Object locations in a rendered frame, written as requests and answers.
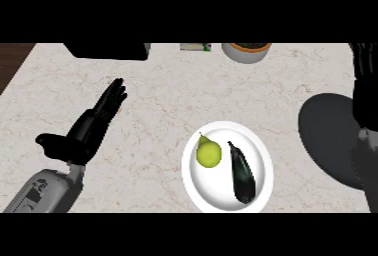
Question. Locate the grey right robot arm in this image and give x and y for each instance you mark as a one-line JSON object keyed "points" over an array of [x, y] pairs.
{"points": [[369, 163]]}

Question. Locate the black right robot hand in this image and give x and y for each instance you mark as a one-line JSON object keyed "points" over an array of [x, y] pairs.
{"points": [[366, 86]]}

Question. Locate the small green white box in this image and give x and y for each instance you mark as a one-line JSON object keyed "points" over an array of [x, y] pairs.
{"points": [[195, 46]]}

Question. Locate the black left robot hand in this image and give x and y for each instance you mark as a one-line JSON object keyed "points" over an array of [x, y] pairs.
{"points": [[90, 128]]}

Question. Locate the white potted plant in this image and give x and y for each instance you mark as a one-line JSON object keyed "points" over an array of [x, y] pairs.
{"points": [[245, 53]]}

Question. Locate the black appliance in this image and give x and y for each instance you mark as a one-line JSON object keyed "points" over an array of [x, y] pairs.
{"points": [[111, 50]]}

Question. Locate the white oval plate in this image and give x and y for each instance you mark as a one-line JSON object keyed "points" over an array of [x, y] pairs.
{"points": [[216, 186]]}

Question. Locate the dark purple eggplant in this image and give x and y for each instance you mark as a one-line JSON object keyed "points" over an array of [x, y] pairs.
{"points": [[242, 176]]}

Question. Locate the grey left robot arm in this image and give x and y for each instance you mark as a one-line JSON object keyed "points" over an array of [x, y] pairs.
{"points": [[44, 191]]}

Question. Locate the yellow-green pear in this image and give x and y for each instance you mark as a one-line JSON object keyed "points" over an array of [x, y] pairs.
{"points": [[208, 154]]}

